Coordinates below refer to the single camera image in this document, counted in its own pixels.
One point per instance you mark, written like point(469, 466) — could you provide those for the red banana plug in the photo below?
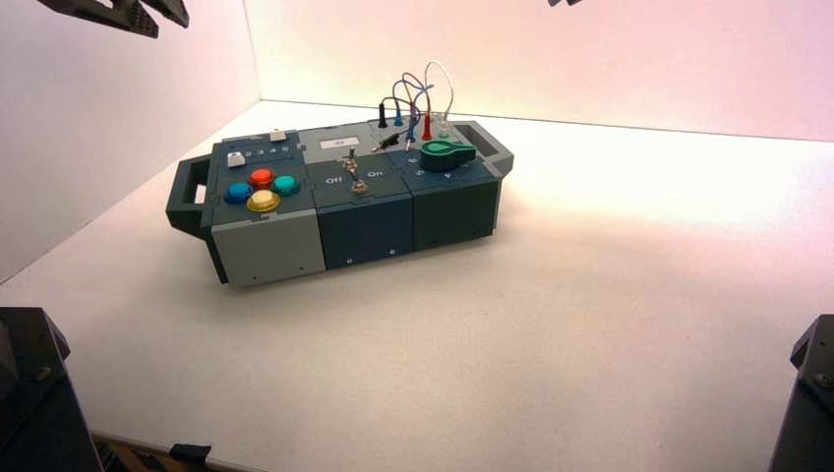
point(427, 128)

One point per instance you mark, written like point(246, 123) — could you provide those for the green rotary knob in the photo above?
point(446, 156)

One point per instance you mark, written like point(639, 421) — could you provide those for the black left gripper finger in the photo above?
point(127, 14)
point(171, 10)

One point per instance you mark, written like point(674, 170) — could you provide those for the blue banana plug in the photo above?
point(398, 117)
point(411, 135)

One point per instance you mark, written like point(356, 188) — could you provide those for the blue round push button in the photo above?
point(238, 193)

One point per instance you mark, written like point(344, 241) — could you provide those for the metal toggle switch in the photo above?
point(350, 161)
point(358, 186)

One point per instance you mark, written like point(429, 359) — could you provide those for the black table edge bracket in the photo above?
point(191, 453)

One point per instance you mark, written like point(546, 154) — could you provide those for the red round push button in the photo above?
point(262, 177)

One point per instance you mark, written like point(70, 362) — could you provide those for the modular grey-blue task box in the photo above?
point(365, 228)

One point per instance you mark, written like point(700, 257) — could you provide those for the white banana plug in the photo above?
point(444, 128)

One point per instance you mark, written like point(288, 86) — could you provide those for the white number display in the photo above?
point(340, 142)

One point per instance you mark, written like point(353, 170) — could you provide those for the yellow round push button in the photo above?
point(264, 201)

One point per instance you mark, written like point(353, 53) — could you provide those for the plain white slider knob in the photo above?
point(235, 159)

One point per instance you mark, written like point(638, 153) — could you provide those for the teal round push button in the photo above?
point(286, 185)

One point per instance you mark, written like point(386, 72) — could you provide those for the black upright banana plug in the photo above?
point(382, 117)

